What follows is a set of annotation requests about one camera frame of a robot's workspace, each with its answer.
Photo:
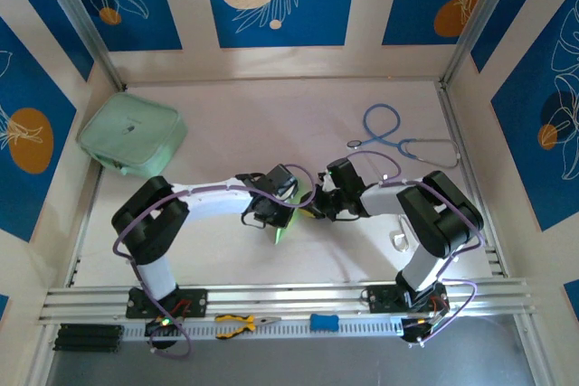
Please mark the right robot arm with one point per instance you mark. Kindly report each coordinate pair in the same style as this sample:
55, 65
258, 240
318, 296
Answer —
434, 219

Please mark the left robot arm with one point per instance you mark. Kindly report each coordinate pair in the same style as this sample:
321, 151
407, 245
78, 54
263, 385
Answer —
149, 219

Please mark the blue stethoscope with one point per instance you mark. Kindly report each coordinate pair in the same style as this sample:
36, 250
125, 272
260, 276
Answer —
382, 108

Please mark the blue sponge block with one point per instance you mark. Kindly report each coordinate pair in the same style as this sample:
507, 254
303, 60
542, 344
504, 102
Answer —
324, 322

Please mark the black controller board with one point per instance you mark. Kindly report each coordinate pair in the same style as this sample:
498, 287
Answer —
414, 329
169, 328

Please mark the mint green zip pouch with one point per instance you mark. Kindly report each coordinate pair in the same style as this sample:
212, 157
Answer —
129, 128

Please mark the black ribbed box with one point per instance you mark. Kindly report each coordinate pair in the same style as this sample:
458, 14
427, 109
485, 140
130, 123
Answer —
88, 338

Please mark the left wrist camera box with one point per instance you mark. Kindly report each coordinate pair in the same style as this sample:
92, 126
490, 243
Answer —
291, 191

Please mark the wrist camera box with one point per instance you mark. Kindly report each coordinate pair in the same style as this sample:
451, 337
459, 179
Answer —
326, 181
291, 191

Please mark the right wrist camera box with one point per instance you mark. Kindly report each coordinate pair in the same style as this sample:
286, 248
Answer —
326, 181

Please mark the aluminium mounting rail frame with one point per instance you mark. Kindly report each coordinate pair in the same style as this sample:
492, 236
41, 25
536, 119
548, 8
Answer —
294, 295

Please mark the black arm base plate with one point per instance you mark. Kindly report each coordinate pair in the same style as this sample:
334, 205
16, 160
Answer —
377, 299
194, 302

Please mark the aluminium corner post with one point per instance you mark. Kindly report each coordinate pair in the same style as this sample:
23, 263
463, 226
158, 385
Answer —
81, 15
481, 15

